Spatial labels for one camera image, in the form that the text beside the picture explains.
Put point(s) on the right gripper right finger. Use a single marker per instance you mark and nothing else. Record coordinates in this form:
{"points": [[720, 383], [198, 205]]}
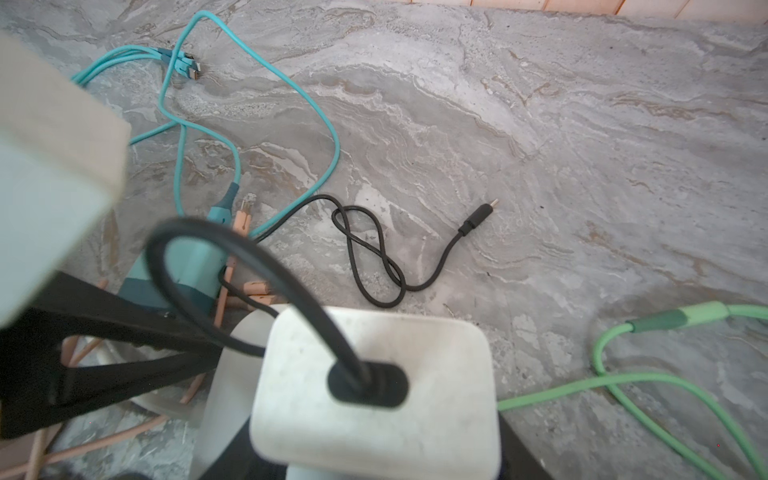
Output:
{"points": [[517, 462]]}

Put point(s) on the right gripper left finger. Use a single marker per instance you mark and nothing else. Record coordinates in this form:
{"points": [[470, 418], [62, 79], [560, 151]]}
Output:
{"points": [[239, 461]]}

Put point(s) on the teal charger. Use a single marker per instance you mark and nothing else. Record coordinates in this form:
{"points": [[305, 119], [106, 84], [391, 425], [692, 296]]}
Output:
{"points": [[193, 265]]}

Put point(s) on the white power strip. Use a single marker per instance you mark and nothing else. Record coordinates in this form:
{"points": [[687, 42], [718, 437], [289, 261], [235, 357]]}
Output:
{"points": [[228, 407]]}

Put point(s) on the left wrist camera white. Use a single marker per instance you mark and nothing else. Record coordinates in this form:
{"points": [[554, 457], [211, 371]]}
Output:
{"points": [[63, 167]]}

